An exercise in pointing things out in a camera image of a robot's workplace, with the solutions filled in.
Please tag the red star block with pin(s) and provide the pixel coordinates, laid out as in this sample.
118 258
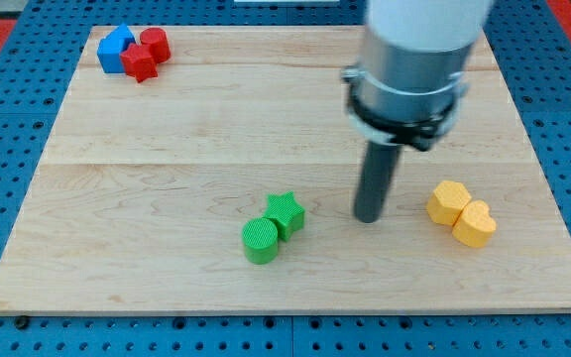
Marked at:
138 61

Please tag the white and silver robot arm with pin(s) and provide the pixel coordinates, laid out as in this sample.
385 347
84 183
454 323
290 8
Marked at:
406 85

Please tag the green star block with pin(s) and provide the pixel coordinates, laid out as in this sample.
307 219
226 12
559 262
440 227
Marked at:
286 213

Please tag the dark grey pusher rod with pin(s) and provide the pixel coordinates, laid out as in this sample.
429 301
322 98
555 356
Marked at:
376 177

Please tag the yellow hexagon block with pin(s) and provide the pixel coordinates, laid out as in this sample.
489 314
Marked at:
447 202

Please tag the red cylinder block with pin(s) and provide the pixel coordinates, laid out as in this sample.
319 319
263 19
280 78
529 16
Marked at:
159 44

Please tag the yellow heart block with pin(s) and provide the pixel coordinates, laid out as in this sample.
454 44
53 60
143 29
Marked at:
475 226

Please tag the green cylinder block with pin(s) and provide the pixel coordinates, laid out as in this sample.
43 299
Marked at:
261 240

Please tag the light wooden board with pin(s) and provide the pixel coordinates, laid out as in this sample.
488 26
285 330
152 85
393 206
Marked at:
143 188

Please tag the blue house-shaped block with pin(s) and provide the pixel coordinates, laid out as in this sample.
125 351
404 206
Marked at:
112 46

